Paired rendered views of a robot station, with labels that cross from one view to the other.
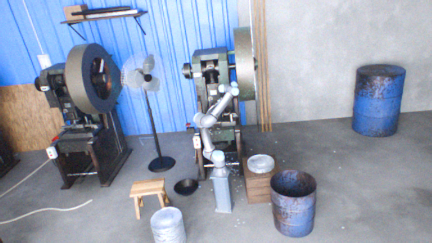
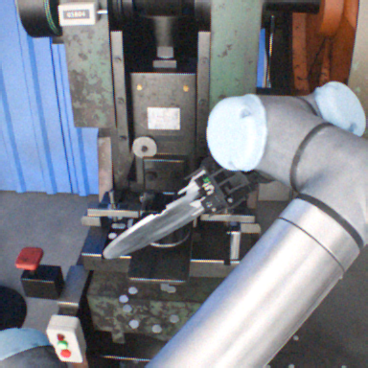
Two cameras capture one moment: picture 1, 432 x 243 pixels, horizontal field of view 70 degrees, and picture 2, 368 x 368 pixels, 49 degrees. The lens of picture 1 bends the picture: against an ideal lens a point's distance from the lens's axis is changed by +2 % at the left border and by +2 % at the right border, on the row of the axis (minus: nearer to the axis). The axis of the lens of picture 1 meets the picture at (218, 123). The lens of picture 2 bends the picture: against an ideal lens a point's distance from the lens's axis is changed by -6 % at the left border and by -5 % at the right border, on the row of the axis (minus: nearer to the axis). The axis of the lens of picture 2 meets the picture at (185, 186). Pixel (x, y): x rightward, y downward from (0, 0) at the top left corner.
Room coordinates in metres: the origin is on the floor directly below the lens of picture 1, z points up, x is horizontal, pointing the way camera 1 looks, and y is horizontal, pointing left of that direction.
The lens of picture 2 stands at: (2.44, -0.01, 1.45)
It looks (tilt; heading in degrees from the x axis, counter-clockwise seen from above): 33 degrees down; 359
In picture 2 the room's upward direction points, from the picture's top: straight up
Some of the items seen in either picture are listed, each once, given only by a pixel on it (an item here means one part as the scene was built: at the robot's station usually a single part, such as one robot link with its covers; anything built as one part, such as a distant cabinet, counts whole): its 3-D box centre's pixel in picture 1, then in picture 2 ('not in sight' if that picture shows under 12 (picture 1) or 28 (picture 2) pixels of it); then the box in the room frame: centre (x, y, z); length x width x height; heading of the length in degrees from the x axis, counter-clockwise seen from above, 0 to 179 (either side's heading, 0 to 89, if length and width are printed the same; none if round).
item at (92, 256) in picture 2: (217, 119); (171, 231); (3.40, 0.01, 0.67); 0.45 x 0.30 x 0.06; 85
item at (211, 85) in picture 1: (213, 93); (166, 121); (3.36, 0.01, 1.04); 0.17 x 0.15 x 0.30; 175
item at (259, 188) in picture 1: (261, 178); not in sight; (2.77, -0.40, 0.18); 0.40 x 0.38 x 0.35; 179
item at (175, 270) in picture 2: (216, 122); (163, 262); (3.23, 0.03, 0.72); 0.25 x 0.14 x 0.14; 175
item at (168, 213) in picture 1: (166, 218); not in sight; (2.20, 0.60, 0.29); 0.29 x 0.29 x 0.01
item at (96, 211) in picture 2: not in sight; (110, 205); (3.42, 0.18, 0.76); 0.17 x 0.06 x 0.10; 85
